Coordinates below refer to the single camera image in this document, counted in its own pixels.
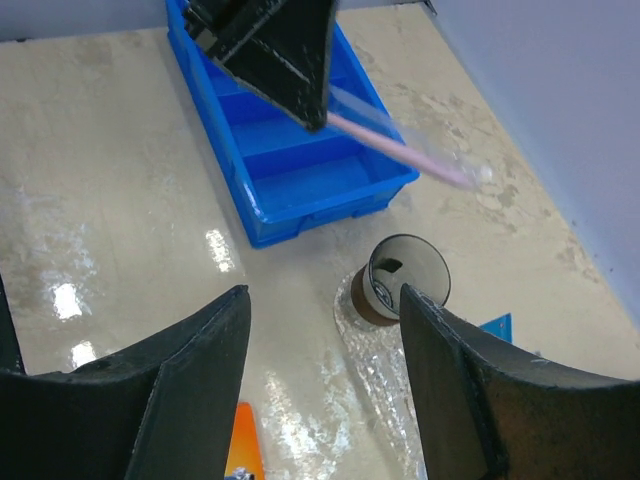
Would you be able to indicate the dark smoked plastic cup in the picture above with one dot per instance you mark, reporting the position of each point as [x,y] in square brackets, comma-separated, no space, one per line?
[395,261]

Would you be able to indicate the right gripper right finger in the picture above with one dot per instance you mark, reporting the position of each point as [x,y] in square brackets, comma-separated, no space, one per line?
[487,409]

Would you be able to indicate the pink toothbrush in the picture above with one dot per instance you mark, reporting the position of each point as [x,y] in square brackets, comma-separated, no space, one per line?
[373,127]

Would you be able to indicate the clear textured acrylic tray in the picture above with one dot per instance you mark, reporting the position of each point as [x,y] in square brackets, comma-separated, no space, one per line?
[377,363]

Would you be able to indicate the blue plastic bin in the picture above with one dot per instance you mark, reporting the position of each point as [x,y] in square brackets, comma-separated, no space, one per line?
[282,179]

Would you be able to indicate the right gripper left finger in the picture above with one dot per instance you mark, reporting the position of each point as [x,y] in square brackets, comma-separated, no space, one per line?
[162,408]

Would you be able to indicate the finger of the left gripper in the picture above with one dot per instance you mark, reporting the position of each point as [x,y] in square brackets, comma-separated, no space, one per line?
[278,49]

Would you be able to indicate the orange razor box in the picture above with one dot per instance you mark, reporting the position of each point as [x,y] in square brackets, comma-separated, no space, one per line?
[244,458]

